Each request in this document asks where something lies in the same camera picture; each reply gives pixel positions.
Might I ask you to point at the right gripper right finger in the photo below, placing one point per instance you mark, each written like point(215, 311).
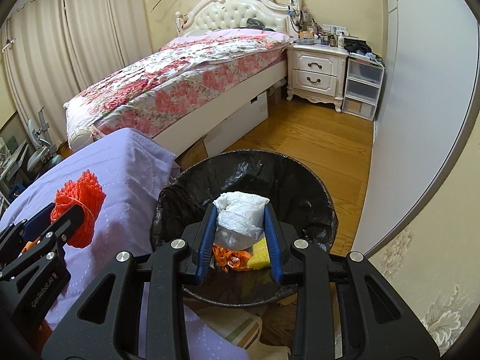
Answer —
point(346, 295)

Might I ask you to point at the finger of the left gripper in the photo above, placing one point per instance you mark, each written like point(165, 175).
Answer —
point(18, 238)
point(31, 283)

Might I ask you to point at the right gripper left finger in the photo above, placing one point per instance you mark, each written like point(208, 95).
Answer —
point(134, 308)

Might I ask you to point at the yellow foam fruit net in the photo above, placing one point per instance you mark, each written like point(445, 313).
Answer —
point(259, 256)

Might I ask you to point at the orange paper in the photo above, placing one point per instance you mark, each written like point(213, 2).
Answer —
point(231, 260)

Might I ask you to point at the red foam fruit net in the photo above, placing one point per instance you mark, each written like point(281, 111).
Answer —
point(87, 195)

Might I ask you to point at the white plastic bag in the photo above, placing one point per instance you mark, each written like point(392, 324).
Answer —
point(240, 220)

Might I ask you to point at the black lined trash bin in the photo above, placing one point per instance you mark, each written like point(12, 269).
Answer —
point(240, 184)

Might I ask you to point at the study desk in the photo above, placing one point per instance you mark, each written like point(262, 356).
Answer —
point(13, 165)

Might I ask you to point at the grey desk chair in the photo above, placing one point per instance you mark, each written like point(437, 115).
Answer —
point(45, 156)

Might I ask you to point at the purple bedspread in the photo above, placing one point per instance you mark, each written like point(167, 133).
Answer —
point(132, 170)

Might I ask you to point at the white under-bed box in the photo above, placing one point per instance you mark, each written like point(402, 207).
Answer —
point(237, 125)

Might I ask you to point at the beige curtains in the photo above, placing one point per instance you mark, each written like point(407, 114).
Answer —
point(54, 49)

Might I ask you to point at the floral quilt bed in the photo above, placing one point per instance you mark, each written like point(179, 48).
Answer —
point(155, 92)

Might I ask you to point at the white nightstand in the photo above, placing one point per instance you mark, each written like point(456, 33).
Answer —
point(317, 74)

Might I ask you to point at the clear plastic drawer unit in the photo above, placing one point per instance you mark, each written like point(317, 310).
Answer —
point(363, 87)

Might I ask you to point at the white tufted headboard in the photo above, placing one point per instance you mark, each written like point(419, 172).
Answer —
point(227, 14)

